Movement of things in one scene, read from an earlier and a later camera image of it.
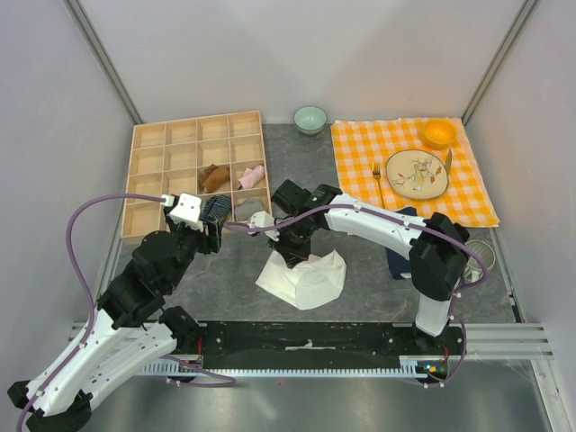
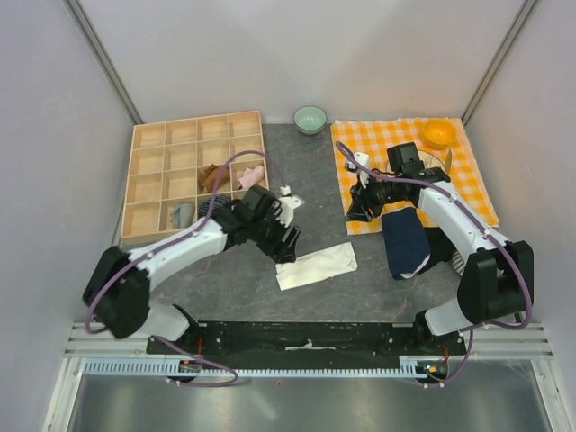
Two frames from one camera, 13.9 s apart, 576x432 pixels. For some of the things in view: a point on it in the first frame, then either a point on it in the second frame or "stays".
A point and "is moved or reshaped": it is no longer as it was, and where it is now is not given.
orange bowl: x=438 y=133 stays
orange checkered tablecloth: x=363 y=150 stays
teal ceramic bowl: x=310 y=120 stays
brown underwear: x=214 y=176 stays
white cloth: x=309 y=284 is moved or reshaped
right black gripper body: x=293 y=238 → x=383 y=191
